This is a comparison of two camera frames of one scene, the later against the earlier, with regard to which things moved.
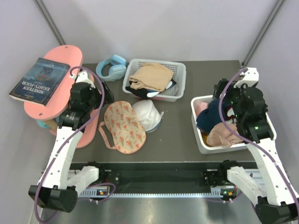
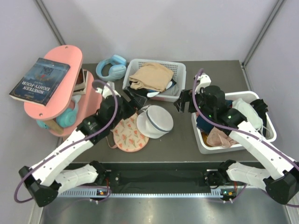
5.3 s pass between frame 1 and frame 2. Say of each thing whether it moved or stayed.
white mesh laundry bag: moved
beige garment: stayed
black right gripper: moved
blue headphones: stayed
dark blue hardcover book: stayed
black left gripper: moved
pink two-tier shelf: stayed
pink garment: stayed
